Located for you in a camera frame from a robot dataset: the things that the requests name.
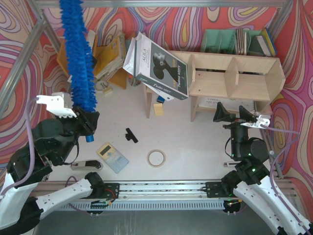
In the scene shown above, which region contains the blue microfiber duster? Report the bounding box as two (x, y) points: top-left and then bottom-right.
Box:
(58, 0), (97, 143)

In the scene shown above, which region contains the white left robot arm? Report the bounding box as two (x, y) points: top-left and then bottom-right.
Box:
(0, 106), (105, 235)

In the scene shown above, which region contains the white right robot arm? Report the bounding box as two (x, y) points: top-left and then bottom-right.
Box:
(213, 102), (313, 235)

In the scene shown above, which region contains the light wooden bookshelf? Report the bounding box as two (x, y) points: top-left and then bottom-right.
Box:
(143, 50), (286, 122)

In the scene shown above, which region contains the white spiral notebook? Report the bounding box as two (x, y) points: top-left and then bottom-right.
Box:
(198, 97), (256, 113)

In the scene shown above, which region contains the gold binder clip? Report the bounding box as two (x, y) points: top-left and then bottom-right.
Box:
(102, 86), (112, 94)

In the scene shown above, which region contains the small grey stapler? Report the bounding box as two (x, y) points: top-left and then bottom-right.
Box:
(70, 160), (103, 171)

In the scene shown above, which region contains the black binder clip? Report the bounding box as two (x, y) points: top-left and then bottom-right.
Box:
(125, 128), (138, 143)

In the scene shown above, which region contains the yellow wooden book rack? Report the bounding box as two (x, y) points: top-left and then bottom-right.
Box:
(56, 34), (128, 90)

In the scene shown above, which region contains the yellow sticky note pad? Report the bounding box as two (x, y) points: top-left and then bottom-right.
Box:
(154, 103), (164, 116)

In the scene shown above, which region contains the small blue sharpener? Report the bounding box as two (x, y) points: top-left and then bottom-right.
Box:
(157, 96), (165, 103)

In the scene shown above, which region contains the pen cup with pens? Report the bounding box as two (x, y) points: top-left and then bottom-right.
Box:
(127, 74), (141, 87)

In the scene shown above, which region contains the stack of yellow books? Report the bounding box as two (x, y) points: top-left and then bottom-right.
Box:
(94, 31), (127, 81)

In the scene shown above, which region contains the teal desk file organizer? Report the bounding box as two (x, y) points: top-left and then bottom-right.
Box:
(200, 28), (272, 57)

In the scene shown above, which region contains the blue and yellow book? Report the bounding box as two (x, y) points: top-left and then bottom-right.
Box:
(258, 27), (277, 57)

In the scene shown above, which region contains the beige masking tape roll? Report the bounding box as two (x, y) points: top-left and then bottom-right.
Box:
(147, 149), (166, 168)

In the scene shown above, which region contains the white and black paperback book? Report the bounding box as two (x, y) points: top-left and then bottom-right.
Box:
(86, 30), (96, 50)

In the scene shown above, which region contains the large Twins story book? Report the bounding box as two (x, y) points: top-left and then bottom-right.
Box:
(123, 32), (189, 100)

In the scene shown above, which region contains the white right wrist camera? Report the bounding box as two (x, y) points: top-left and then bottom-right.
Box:
(241, 115), (270, 129)

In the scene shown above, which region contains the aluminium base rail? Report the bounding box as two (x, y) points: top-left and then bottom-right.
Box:
(31, 181), (299, 209)

